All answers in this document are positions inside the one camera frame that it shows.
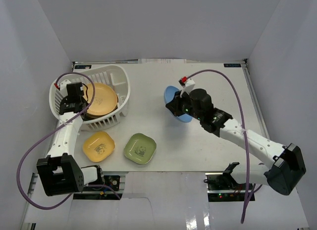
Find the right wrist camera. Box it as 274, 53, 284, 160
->
179, 76, 195, 97

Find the white plastic dish bin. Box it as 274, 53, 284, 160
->
49, 63, 131, 132

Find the yellow square panda dish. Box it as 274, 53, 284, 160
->
83, 131, 115, 163

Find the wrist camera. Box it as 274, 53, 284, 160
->
179, 76, 195, 97
54, 79, 71, 91

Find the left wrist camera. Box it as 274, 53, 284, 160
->
54, 79, 71, 91

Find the light blue plate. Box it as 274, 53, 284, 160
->
164, 86, 193, 123

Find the pale orange round plate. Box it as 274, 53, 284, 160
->
87, 83, 118, 116

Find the red and teal floral plate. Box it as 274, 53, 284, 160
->
83, 113, 117, 122

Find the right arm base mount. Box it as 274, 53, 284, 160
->
204, 172, 246, 203

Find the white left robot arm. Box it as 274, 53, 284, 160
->
37, 80, 105, 196

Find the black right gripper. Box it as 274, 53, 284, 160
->
166, 90, 203, 121

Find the green square panda dish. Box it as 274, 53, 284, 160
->
123, 133, 157, 165

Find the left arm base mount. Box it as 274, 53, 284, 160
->
78, 175, 125, 200

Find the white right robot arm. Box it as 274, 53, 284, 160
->
164, 89, 306, 195

